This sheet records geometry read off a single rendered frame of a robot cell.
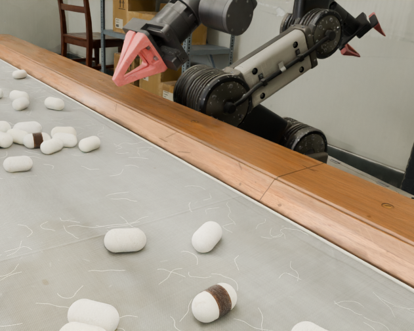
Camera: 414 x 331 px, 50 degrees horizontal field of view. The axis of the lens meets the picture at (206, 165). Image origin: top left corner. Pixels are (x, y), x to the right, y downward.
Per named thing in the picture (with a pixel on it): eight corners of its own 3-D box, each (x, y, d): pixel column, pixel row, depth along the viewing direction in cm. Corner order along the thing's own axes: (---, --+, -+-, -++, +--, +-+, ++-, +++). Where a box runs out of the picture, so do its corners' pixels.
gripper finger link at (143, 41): (109, 69, 61) (154, 23, 63) (86, 60, 66) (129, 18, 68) (136, 102, 65) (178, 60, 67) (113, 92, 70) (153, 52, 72)
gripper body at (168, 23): (159, 33, 61) (194, -2, 62) (123, 24, 68) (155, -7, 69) (182, 67, 65) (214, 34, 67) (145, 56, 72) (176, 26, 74)
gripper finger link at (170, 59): (117, 72, 59) (163, 25, 61) (94, 63, 64) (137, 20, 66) (144, 106, 64) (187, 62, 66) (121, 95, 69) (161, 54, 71)
